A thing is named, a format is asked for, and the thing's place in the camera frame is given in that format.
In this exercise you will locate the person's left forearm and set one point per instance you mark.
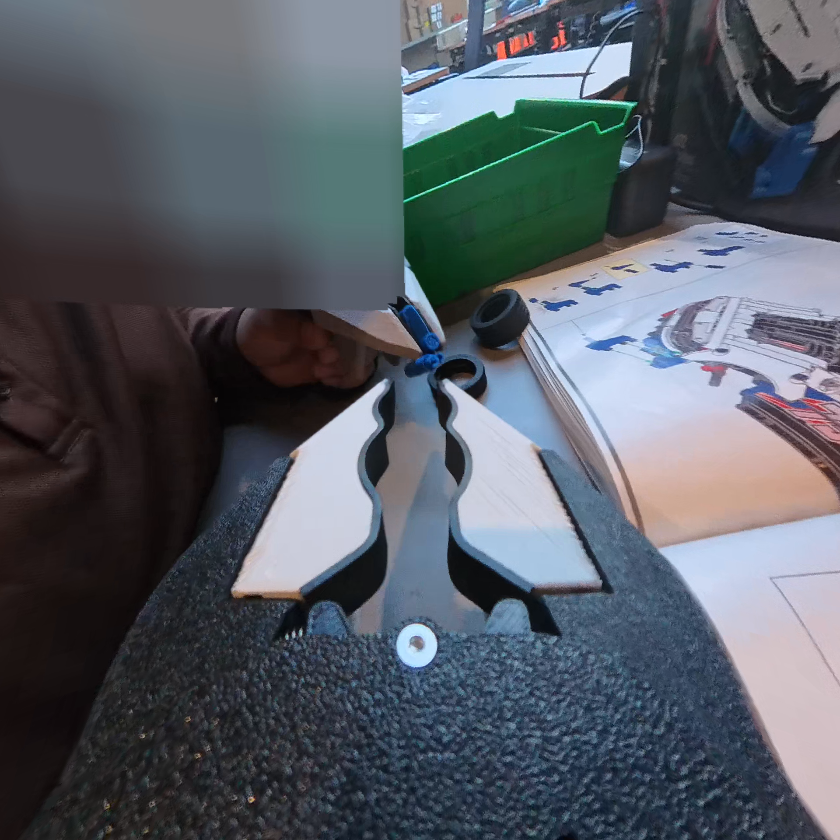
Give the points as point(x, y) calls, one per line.
point(210, 341)

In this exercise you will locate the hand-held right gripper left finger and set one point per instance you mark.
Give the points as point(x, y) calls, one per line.
point(308, 518)

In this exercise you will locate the blue pin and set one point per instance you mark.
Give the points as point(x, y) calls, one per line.
point(423, 365)

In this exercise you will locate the green storage bin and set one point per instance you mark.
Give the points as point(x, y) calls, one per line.
point(512, 216)

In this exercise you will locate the black toy tyre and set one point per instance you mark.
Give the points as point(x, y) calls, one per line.
point(476, 380)
point(515, 318)

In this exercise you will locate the person's left hand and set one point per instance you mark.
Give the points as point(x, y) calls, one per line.
point(289, 348)

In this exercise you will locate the open instruction booklet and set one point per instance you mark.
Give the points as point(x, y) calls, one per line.
point(689, 459)

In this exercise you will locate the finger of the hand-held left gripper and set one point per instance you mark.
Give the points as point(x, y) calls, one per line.
point(367, 328)
point(420, 298)

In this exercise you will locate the black car picture box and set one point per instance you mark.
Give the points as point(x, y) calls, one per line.
point(695, 98)

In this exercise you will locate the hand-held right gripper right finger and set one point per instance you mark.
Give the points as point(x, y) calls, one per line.
point(518, 518)

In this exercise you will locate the black case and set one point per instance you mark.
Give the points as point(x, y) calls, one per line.
point(640, 197)

